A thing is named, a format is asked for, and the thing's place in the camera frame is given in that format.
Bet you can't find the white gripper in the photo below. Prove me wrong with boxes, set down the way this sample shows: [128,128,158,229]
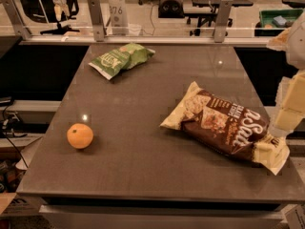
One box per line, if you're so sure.
[274,70,305,131]

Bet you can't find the black box with circles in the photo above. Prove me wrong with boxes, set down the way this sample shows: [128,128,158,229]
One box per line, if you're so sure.
[158,0,184,18]

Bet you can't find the black cable at left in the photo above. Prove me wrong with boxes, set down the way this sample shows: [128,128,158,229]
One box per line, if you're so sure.
[0,105,30,170]

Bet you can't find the green storage bin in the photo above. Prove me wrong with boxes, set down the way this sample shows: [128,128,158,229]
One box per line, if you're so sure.
[254,9,303,36]

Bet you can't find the green chip bag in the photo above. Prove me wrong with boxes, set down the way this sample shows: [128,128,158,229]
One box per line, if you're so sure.
[89,43,155,80]

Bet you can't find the left metal bracket post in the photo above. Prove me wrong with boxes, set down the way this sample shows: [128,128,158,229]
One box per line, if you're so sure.
[0,0,31,40]

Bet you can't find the metal bracket post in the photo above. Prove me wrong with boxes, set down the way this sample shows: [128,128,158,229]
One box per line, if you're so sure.
[213,0,233,43]
[88,0,105,42]
[0,0,31,40]

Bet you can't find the middle metal bracket post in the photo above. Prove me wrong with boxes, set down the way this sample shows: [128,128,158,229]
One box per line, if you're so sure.
[88,0,105,42]

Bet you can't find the dark background table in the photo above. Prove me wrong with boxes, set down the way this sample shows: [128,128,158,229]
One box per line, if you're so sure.
[185,0,254,36]

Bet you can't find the right metal bracket post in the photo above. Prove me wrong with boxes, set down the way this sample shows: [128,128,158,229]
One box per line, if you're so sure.
[213,0,233,43]

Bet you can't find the orange fruit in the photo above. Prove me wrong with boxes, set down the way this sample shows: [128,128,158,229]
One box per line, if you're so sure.
[67,123,93,149]

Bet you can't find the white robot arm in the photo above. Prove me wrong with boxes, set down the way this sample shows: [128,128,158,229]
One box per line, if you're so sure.
[268,12,305,133]

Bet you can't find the brown chip bag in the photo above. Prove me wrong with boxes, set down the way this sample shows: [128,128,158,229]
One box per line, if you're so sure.
[161,82,290,175]

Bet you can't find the white numbered pillar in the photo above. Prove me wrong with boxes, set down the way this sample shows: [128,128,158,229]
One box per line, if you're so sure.
[108,0,129,35]

